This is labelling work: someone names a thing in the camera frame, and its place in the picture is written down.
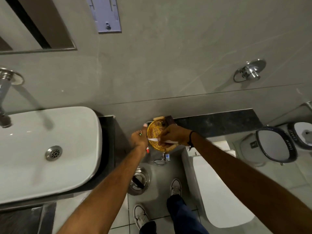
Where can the person's left jeans leg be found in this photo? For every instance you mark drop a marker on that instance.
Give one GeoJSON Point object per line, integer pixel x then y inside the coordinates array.
{"type": "Point", "coordinates": [148, 228]}

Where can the chrome wall faucet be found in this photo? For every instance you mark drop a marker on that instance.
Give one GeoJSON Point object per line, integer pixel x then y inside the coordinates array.
{"type": "Point", "coordinates": [4, 85]}

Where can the person's white right shoe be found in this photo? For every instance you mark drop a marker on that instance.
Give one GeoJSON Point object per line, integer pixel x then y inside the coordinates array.
{"type": "Point", "coordinates": [175, 187]}

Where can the framed wall mirror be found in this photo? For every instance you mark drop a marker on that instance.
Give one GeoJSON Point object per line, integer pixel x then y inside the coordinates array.
{"type": "Point", "coordinates": [48, 21]}

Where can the pale purple wall bracket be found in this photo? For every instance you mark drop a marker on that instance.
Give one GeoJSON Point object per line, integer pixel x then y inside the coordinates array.
{"type": "Point", "coordinates": [104, 14]}

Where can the person's right hand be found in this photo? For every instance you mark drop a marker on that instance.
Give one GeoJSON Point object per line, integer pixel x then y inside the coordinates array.
{"type": "Point", "coordinates": [175, 134]}

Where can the yellow wicker basket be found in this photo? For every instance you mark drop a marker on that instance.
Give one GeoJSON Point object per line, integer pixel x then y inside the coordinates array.
{"type": "Point", "coordinates": [154, 130]}

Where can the chrome sink drain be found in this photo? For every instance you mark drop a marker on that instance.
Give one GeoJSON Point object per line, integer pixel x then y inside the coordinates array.
{"type": "Point", "coordinates": [53, 153]}

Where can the dark sink counter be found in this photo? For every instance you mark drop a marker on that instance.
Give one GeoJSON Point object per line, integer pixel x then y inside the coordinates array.
{"type": "Point", "coordinates": [107, 143]}

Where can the white toilet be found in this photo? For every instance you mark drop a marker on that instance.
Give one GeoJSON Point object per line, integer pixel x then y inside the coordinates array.
{"type": "Point", "coordinates": [219, 192]}

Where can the person's right fingers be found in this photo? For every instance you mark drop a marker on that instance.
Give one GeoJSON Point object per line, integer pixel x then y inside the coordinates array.
{"type": "Point", "coordinates": [162, 140]}

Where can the person's left hand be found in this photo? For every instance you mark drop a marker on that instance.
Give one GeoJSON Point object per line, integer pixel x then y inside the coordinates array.
{"type": "Point", "coordinates": [138, 140]}

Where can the round chrome floor bin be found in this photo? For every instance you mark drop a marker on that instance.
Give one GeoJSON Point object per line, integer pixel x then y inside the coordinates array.
{"type": "Point", "coordinates": [136, 185]}

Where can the person's white left shoe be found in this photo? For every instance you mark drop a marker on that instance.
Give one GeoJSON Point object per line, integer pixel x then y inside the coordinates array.
{"type": "Point", "coordinates": [141, 215]}

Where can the person's jeans leg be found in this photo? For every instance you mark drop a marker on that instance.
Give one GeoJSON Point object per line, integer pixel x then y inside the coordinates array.
{"type": "Point", "coordinates": [182, 216]}
{"type": "Point", "coordinates": [148, 228]}

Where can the dark stone ledge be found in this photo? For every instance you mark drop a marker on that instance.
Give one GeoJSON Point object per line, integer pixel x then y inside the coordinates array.
{"type": "Point", "coordinates": [219, 123]}

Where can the beige soap bar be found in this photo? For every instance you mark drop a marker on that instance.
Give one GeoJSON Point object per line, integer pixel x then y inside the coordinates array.
{"type": "Point", "coordinates": [158, 118]}

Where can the chrome flush valve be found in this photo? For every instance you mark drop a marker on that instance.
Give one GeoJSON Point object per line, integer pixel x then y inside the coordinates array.
{"type": "Point", "coordinates": [251, 70]}

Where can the person's right jeans leg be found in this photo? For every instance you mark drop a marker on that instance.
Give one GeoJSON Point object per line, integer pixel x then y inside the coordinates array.
{"type": "Point", "coordinates": [182, 216]}

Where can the white ceramic sink basin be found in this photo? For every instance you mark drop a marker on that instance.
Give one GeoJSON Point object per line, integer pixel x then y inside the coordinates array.
{"type": "Point", "coordinates": [48, 124]}

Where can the brown small box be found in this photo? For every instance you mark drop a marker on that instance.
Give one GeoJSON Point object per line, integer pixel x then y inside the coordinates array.
{"type": "Point", "coordinates": [169, 120]}

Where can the chrome angle valve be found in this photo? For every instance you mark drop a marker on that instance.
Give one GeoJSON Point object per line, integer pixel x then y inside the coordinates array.
{"type": "Point", "coordinates": [162, 160]}

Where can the black wrist band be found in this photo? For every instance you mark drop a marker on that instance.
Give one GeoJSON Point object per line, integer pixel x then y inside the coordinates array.
{"type": "Point", "coordinates": [190, 137]}

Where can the person's left fingers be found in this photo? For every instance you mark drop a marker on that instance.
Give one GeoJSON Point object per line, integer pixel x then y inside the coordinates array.
{"type": "Point", "coordinates": [144, 130]}

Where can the grey under-sink cabinet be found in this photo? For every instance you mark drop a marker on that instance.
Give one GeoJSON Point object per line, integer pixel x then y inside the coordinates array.
{"type": "Point", "coordinates": [24, 221]}

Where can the person's white shoe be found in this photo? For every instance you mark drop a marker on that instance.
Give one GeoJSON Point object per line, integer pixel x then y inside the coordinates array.
{"type": "Point", "coordinates": [141, 215]}
{"type": "Point", "coordinates": [175, 187]}

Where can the person's left forearm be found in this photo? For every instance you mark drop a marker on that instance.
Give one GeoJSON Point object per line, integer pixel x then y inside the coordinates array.
{"type": "Point", "coordinates": [109, 192]}

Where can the grey bin with black-rimmed lid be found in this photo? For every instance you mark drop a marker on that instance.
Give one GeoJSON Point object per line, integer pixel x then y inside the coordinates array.
{"type": "Point", "coordinates": [273, 143]}

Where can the person's right forearm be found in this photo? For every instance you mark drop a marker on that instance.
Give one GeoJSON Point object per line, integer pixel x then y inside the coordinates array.
{"type": "Point", "coordinates": [243, 182]}

